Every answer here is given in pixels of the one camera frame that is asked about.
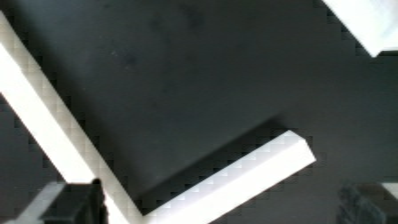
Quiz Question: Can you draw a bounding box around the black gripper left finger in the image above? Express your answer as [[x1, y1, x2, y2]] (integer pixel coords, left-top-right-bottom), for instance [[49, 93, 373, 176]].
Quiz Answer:
[[16, 179, 110, 224]]

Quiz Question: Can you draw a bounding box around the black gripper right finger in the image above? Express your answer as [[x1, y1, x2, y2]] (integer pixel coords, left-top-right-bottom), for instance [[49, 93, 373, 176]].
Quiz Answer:
[[336, 183, 398, 224]]

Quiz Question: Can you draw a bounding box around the white drawer cabinet box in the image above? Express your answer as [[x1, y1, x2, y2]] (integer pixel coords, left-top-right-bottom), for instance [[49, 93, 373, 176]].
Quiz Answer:
[[321, 0, 398, 57]]

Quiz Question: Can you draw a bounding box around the white table border fence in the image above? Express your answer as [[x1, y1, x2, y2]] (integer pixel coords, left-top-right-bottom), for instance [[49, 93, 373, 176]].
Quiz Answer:
[[0, 12, 316, 224]]

